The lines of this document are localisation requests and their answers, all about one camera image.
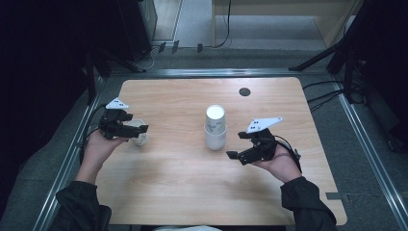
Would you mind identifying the black floor cable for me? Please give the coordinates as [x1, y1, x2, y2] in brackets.
[306, 90, 344, 104]
[302, 79, 344, 91]
[309, 94, 342, 113]

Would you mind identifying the stack of white paper cups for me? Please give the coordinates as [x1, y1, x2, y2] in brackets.
[204, 104, 228, 151]

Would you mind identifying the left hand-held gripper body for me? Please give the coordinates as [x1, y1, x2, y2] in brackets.
[98, 97, 130, 141]

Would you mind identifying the person's left hand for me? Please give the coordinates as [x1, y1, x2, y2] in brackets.
[75, 130, 128, 186]

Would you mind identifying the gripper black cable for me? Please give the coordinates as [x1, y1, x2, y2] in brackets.
[274, 134, 303, 173]
[78, 103, 109, 166]

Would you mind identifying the grey tape strip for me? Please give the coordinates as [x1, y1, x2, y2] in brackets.
[325, 192, 349, 202]

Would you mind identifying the dark curtain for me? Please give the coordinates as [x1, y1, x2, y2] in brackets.
[349, 0, 408, 153]
[0, 0, 123, 219]

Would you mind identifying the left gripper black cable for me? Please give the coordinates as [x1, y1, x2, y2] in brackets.
[78, 103, 109, 166]

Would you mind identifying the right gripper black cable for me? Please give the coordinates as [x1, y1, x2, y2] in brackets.
[274, 134, 303, 173]

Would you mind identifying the printed white paper cup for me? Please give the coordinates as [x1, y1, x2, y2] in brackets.
[125, 118, 149, 147]

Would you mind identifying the person's right hand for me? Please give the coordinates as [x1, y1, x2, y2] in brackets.
[251, 148, 303, 184]

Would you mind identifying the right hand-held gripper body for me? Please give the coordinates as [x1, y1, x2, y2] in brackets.
[238, 116, 284, 167]

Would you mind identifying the black tripod stand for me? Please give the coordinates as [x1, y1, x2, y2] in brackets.
[288, 0, 373, 106]

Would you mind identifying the metal floor rail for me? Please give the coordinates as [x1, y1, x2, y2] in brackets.
[32, 75, 109, 231]
[331, 76, 408, 231]
[109, 67, 328, 79]

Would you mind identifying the white floor cable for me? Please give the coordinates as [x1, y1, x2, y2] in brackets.
[134, 44, 162, 71]

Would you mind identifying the black metal stand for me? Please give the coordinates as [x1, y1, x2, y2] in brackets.
[84, 46, 147, 106]

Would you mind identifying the black computer tower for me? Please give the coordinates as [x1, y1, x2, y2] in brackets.
[116, 0, 159, 64]

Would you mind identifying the person's grey clothing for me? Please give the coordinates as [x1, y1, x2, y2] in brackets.
[153, 224, 223, 231]

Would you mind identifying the black hanging cable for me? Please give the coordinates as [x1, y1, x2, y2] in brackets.
[214, 0, 233, 49]

